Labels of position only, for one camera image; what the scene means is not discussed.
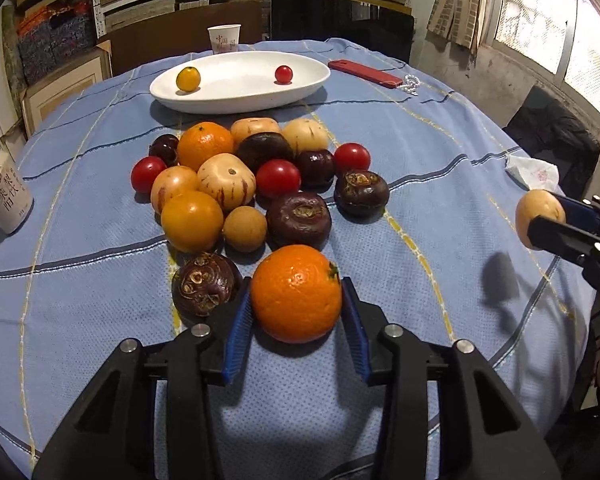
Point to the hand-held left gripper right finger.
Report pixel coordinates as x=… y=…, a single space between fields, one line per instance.
x=357 y=340

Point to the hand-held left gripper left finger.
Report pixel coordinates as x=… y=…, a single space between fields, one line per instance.
x=237 y=340

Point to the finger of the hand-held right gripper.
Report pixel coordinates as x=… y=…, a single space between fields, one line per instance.
x=577 y=212
x=560 y=237

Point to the dark water chestnut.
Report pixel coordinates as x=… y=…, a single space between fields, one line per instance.
x=264 y=150
x=298 y=220
x=206 y=284
x=361 y=192

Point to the orange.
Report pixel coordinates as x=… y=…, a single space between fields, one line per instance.
x=295 y=292
x=205 y=144

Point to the brown longan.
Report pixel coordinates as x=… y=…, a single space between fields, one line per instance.
x=244 y=228

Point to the large yellow tomato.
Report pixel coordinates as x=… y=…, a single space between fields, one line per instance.
x=191 y=221

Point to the glossy dark plum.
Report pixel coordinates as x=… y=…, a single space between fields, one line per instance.
x=164 y=149
x=314 y=167

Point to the white oval plate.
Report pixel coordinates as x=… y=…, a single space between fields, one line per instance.
x=240 y=87

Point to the white crumpled tissue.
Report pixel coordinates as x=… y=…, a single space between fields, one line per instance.
x=532 y=172

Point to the black jacket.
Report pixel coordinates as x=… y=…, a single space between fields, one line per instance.
x=555 y=130

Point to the window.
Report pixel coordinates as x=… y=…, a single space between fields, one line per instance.
x=535 y=10

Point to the beige checked curtain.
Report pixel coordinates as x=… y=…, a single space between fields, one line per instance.
x=455 y=5

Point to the red phone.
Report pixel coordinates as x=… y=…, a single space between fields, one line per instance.
x=365 y=73

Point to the small yellow tomato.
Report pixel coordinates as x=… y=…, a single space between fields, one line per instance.
x=188 y=79

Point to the small red cherry tomato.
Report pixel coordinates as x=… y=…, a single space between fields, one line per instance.
x=283 y=74

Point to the white beverage can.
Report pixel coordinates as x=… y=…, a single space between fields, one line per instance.
x=5 y=195

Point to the white paper cup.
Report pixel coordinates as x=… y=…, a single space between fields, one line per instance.
x=224 y=40

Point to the black flat screen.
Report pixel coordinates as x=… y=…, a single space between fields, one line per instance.
x=340 y=25

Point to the brown wooden board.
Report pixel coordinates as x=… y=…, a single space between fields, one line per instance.
x=180 y=30

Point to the pile of patterned fabric boxes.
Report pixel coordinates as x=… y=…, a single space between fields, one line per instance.
x=55 y=40

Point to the light wooden picture frame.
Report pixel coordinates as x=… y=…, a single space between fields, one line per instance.
x=55 y=95

